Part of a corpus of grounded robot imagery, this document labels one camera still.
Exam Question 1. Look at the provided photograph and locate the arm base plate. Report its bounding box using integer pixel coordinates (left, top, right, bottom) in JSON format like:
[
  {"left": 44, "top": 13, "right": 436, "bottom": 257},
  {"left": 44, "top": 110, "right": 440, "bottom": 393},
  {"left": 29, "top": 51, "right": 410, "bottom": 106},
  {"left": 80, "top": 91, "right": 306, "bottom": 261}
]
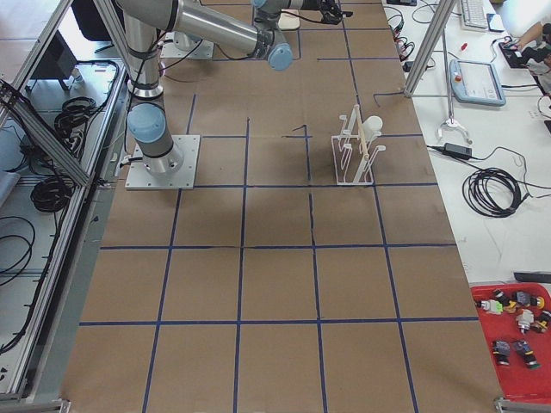
[
  {"left": 160, "top": 32, "right": 214, "bottom": 60},
  {"left": 125, "top": 135, "right": 201, "bottom": 190}
]

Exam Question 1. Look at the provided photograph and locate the pale green cup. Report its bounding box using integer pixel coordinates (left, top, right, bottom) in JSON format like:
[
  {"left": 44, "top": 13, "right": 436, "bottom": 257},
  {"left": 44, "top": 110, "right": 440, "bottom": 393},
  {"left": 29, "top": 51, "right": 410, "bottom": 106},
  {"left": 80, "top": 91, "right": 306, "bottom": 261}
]
[{"left": 362, "top": 115, "right": 383, "bottom": 141}]

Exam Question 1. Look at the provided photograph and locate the white keyboard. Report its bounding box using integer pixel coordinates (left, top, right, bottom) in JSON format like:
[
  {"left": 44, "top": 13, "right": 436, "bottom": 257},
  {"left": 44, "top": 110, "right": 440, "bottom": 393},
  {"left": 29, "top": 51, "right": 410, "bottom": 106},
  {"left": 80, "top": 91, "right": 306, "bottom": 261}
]
[{"left": 458, "top": 0, "right": 488, "bottom": 31}]

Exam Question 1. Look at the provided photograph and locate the aluminium frame post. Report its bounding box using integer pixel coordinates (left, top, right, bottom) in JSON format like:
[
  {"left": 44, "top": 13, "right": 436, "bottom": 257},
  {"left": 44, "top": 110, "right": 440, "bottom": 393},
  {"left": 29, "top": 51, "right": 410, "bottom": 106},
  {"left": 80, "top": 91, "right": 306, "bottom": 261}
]
[{"left": 404, "top": 0, "right": 455, "bottom": 97}]

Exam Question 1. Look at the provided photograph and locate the white wire cup rack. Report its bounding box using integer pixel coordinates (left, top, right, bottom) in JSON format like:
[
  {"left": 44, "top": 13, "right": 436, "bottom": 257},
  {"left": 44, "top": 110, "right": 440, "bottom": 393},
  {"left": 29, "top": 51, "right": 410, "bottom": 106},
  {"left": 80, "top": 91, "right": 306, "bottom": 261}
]
[{"left": 331, "top": 104, "right": 386, "bottom": 187}]

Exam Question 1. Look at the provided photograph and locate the coiled black cable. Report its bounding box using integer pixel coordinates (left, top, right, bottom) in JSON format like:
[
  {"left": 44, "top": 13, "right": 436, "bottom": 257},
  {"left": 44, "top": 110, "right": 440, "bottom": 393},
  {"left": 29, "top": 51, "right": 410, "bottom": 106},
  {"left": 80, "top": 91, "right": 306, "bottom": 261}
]
[{"left": 462, "top": 167, "right": 533, "bottom": 219}]

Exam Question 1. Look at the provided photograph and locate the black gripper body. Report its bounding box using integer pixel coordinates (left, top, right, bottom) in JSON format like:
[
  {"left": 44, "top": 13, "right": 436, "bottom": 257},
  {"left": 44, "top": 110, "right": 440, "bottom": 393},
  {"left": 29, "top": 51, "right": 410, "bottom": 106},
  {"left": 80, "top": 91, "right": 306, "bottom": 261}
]
[{"left": 318, "top": 0, "right": 354, "bottom": 23}]

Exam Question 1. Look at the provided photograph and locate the red parts tray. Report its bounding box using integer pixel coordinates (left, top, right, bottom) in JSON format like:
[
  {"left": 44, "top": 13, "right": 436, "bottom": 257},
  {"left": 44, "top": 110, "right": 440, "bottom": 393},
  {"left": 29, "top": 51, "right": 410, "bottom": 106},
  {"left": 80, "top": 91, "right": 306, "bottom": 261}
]
[{"left": 471, "top": 283, "right": 550, "bottom": 404}]

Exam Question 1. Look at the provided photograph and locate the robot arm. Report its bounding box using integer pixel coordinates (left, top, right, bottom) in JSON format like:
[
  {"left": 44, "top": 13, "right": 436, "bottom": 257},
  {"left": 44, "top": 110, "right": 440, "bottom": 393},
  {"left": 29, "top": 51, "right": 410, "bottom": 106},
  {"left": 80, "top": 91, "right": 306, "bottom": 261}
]
[{"left": 118, "top": 1, "right": 351, "bottom": 174}]

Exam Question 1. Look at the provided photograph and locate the reacher grabber tool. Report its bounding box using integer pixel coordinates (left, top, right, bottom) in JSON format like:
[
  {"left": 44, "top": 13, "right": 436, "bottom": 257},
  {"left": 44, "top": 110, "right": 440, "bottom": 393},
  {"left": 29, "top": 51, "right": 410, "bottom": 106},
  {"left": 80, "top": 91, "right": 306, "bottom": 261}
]
[{"left": 436, "top": 31, "right": 473, "bottom": 145}]

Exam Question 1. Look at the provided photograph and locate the blue teach pendant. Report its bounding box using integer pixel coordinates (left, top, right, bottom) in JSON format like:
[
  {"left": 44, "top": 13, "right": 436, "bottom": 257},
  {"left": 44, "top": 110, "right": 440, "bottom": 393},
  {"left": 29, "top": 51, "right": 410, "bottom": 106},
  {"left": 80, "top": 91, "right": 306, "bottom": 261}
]
[{"left": 449, "top": 59, "right": 506, "bottom": 107}]

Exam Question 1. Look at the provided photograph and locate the black power adapter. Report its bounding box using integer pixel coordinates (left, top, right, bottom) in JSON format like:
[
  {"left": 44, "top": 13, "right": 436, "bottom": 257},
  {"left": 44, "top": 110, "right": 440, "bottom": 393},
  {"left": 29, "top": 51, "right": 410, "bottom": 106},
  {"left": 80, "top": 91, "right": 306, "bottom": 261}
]
[{"left": 443, "top": 143, "right": 473, "bottom": 160}]

